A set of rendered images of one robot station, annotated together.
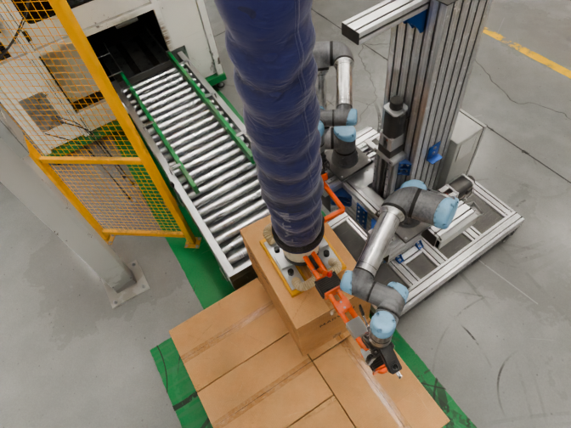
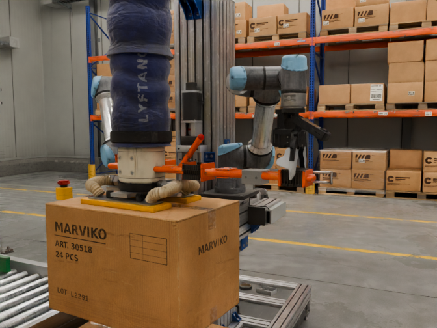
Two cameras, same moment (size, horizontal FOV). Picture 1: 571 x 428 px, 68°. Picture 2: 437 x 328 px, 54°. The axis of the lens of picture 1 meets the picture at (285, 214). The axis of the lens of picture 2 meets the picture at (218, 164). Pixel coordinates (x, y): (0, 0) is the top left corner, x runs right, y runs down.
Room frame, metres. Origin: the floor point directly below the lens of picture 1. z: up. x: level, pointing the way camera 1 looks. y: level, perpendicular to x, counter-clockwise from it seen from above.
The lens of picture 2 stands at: (-0.40, 0.78, 1.36)
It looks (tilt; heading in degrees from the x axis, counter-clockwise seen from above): 5 degrees down; 319
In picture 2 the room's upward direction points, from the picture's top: straight up
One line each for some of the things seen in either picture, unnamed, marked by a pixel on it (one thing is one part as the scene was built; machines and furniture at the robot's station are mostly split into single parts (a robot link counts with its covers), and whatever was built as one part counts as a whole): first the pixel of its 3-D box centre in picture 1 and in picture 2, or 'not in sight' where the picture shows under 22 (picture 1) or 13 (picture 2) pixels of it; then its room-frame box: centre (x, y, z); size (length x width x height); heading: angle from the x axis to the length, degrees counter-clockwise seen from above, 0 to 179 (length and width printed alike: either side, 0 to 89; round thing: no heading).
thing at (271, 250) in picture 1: (284, 261); (124, 199); (0.97, 0.05, 1.10); 0.34 x 0.10 x 0.05; 19
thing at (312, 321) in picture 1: (305, 274); (144, 254); (0.99, -0.04, 0.87); 0.60 x 0.40 x 0.40; 19
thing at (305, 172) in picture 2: (375, 358); (295, 177); (0.43, -0.23, 1.20); 0.08 x 0.07 x 0.05; 19
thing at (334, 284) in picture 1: (328, 284); (198, 170); (0.76, -0.12, 1.20); 0.10 x 0.08 x 0.06; 109
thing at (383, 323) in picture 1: (382, 326); (293, 75); (0.44, -0.24, 1.50); 0.09 x 0.08 x 0.11; 142
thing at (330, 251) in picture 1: (319, 244); (158, 192); (1.03, -0.13, 1.09); 0.34 x 0.10 x 0.05; 19
